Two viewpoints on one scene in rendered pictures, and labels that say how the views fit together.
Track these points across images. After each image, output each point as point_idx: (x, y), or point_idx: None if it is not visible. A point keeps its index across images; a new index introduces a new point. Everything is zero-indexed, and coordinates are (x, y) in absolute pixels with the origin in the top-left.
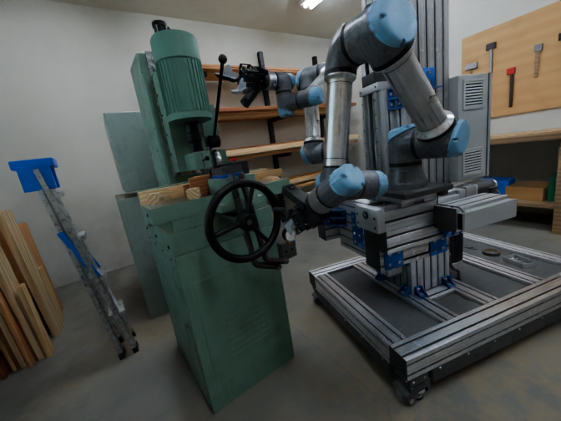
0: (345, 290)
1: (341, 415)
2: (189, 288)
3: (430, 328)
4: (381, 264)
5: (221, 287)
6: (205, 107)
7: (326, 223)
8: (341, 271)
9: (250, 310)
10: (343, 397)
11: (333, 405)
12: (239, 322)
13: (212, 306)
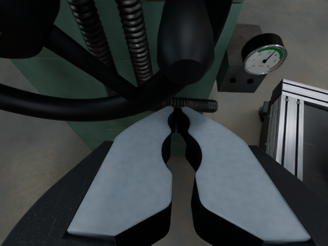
0: (298, 152)
1: (174, 245)
2: (21, 61)
3: None
4: None
5: (86, 80)
6: None
7: None
8: (326, 112)
9: (138, 115)
10: (191, 233)
11: (176, 231)
12: (119, 119)
13: (73, 94)
